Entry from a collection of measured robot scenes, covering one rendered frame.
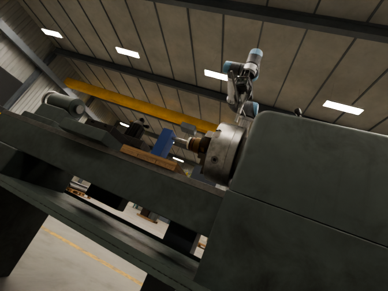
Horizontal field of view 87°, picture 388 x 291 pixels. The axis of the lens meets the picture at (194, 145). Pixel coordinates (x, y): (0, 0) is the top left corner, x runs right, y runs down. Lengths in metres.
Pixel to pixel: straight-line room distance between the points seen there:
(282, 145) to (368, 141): 0.29
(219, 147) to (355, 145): 0.50
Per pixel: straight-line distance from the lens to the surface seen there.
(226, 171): 0.93
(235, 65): 1.37
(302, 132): 0.91
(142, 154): 0.98
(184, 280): 0.71
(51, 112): 1.66
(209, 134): 0.98
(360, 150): 0.94
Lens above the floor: 0.69
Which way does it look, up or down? 20 degrees up
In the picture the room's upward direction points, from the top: 25 degrees clockwise
